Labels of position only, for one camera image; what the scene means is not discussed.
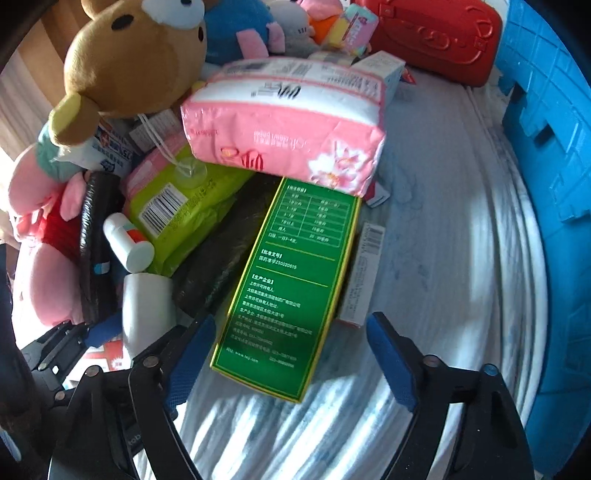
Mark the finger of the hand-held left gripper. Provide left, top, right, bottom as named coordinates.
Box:
left=21, top=316, right=123, bottom=384

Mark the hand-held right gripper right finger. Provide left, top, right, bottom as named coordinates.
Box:
left=366, top=311, right=536, bottom=480

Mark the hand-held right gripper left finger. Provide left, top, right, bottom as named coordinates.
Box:
left=48, top=314, right=217, bottom=480

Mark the green carton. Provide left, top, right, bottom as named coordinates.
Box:
left=210, top=178, right=363, bottom=404

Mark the blue plastic crate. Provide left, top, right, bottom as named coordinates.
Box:
left=496, top=0, right=591, bottom=480

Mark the red white box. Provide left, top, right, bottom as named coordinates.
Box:
left=65, top=337, right=134, bottom=388

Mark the pink pig plush red dress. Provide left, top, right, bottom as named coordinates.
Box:
left=9, top=171, right=93, bottom=328

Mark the white bottle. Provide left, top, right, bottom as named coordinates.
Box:
left=102, top=215, right=155, bottom=273

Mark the narrow white carton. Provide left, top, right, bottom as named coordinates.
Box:
left=335, top=222, right=386, bottom=329

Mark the black bag roll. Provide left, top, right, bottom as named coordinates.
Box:
left=78, top=172, right=123, bottom=324

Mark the green wet wipes pack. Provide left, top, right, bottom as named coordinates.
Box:
left=122, top=143, right=254, bottom=278

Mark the pink striped pack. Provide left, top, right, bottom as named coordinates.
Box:
left=122, top=136, right=185, bottom=195

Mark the blue white medical pack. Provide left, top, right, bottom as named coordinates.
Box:
left=55, top=117, right=139, bottom=178

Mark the pink plush teal dress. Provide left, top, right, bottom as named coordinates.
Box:
left=9, top=124, right=88, bottom=217

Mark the pink lotus print tissue pack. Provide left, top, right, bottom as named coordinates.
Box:
left=180, top=58, right=386, bottom=200

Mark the brown bear plush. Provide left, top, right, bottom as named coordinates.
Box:
left=48, top=0, right=208, bottom=146

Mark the red toy suitcase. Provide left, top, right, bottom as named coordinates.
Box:
left=351, top=0, right=504, bottom=88

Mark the blue plush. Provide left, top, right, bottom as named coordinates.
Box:
left=203, top=0, right=287, bottom=65

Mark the small colourful tissue pack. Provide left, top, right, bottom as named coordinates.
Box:
left=323, top=8, right=380, bottom=57

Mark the pink pig plush orange dress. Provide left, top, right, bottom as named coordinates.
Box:
left=300, top=0, right=345, bottom=44

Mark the grey plush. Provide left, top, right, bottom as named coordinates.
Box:
left=268, top=0, right=319, bottom=58

